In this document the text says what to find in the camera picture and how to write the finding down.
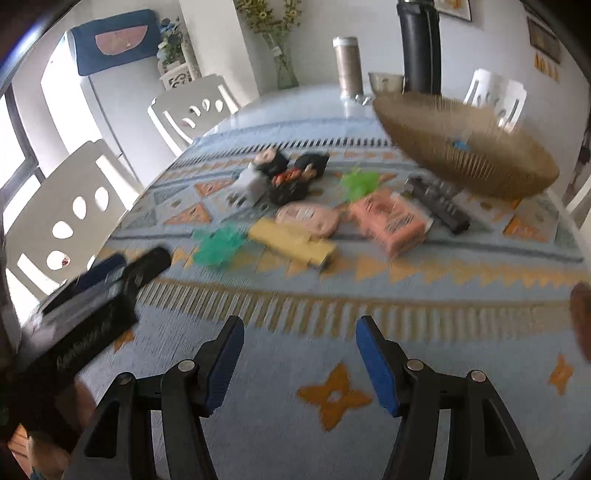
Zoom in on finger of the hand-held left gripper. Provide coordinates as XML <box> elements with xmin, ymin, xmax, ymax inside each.
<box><xmin>44</xmin><ymin>253</ymin><xmax>127</xmax><ymax>315</ymax></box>
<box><xmin>121</xmin><ymin>246</ymin><xmax>172</xmax><ymax>296</ymax></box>

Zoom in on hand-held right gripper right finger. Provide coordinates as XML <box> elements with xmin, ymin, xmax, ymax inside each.
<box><xmin>355</xmin><ymin>315</ymin><xmax>541</xmax><ymax>480</ymax></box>

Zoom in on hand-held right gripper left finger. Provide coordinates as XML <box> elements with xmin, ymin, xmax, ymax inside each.
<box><xmin>62</xmin><ymin>315</ymin><xmax>245</xmax><ymax>480</ymax></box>

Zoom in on teal spiky toy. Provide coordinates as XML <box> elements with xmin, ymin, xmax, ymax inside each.
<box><xmin>191</xmin><ymin>226</ymin><xmax>250</xmax><ymax>268</ymax></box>

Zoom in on yellow block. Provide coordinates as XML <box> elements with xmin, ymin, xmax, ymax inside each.
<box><xmin>248</xmin><ymin>218</ymin><xmax>338</xmax><ymax>271</ymax></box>

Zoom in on pink box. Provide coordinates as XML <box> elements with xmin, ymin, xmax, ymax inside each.
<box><xmin>348</xmin><ymin>188</ymin><xmax>432</xmax><ymax>258</ymax></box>

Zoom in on black toy figure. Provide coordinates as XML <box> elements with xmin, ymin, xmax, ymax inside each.
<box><xmin>269</xmin><ymin>182</ymin><xmax>311</xmax><ymax>205</ymax></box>

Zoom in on pink and black toy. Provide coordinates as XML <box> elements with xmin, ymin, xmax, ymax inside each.
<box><xmin>253</xmin><ymin>148</ymin><xmax>291</xmax><ymax>178</ymax></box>

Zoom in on pink round case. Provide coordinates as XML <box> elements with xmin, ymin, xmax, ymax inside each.
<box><xmin>276</xmin><ymin>202</ymin><xmax>340</xmax><ymax>238</ymax></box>

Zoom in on red guard figurine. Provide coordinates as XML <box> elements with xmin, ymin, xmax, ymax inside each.
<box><xmin>271</xmin><ymin>152</ymin><xmax>331</xmax><ymax>188</ymax></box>

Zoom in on black tool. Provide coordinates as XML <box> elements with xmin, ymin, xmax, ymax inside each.
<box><xmin>404</xmin><ymin>175</ymin><xmax>471</xmax><ymax>234</ymax></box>

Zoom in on light green spiky toy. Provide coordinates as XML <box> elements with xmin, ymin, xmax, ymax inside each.
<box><xmin>339</xmin><ymin>167</ymin><xmax>380</xmax><ymax>201</ymax></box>

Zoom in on golden ribbed bowl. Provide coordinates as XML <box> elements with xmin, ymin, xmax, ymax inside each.
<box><xmin>372</xmin><ymin>90</ymin><xmax>561</xmax><ymax>200</ymax></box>

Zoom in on person's left hand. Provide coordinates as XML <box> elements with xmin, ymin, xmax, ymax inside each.
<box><xmin>25</xmin><ymin>376</ymin><xmax>99</xmax><ymax>480</ymax></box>

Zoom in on patterned woven table mat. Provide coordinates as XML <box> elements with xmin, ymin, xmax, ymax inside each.
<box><xmin>81</xmin><ymin>122</ymin><xmax>591</xmax><ymax>480</ymax></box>

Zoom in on white dining chair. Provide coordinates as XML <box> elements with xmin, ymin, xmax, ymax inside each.
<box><xmin>0</xmin><ymin>138</ymin><xmax>144</xmax><ymax>324</ymax></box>
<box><xmin>463</xmin><ymin>68</ymin><xmax>528</xmax><ymax>134</ymax></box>
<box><xmin>148</xmin><ymin>74</ymin><xmax>241</xmax><ymax>158</ymax></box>

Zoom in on white refrigerator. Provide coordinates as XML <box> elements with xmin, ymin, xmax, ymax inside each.
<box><xmin>39</xmin><ymin>28</ymin><xmax>185</xmax><ymax>190</ymax></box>

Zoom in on white carved shelf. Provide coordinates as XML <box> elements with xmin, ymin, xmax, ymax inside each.
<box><xmin>157</xmin><ymin>64</ymin><xmax>204</xmax><ymax>91</ymax></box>

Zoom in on brown wooden object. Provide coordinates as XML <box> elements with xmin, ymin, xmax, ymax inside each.
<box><xmin>569</xmin><ymin>281</ymin><xmax>591</xmax><ymax>361</ymax></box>

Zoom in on blue flower plant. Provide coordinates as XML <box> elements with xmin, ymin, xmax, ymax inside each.
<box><xmin>157</xmin><ymin>16</ymin><xmax>191</xmax><ymax>68</ymax></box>

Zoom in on blue cloth fridge cover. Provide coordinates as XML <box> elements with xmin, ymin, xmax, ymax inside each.
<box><xmin>68</xmin><ymin>8</ymin><xmax>162</xmax><ymax>77</ymax></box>

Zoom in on glass vase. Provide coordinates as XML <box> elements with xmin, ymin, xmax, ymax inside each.
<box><xmin>268</xmin><ymin>44</ymin><xmax>300</xmax><ymax>90</ymax></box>

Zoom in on dried flower bunch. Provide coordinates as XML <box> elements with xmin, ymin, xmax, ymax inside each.
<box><xmin>233</xmin><ymin>0</ymin><xmax>303</xmax><ymax>47</ymax></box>

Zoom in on beige cylindrical thermos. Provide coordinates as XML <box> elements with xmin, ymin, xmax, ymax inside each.
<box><xmin>332</xmin><ymin>36</ymin><xmax>363</xmax><ymax>95</ymax></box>

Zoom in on large black flask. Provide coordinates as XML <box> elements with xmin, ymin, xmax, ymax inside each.
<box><xmin>397</xmin><ymin>0</ymin><xmax>441</xmax><ymax>93</ymax></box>

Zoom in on orange wall ornaments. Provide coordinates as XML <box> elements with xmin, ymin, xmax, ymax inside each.
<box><xmin>533</xmin><ymin>53</ymin><xmax>558</xmax><ymax>80</ymax></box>

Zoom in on hanging wall scroll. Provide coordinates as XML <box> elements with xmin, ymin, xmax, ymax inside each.
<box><xmin>434</xmin><ymin>0</ymin><xmax>472</xmax><ymax>23</ymax></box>

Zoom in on framed wall picture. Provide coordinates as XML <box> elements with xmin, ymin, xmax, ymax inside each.
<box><xmin>526</xmin><ymin>16</ymin><xmax>561</xmax><ymax>64</ymax></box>

